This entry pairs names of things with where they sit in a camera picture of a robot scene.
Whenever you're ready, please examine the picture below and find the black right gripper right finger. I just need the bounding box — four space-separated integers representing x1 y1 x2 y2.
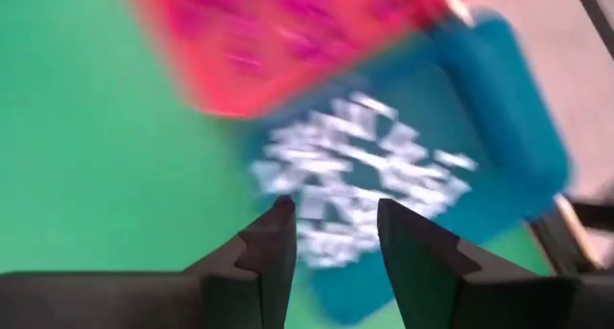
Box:
377 198 614 329

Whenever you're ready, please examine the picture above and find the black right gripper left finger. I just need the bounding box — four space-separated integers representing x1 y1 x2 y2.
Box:
0 194 297 329

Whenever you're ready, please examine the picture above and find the blue plastic bin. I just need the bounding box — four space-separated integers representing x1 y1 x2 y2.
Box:
239 12 572 325

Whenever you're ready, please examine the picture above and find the pink plastic bin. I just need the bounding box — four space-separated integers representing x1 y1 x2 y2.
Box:
124 0 476 119

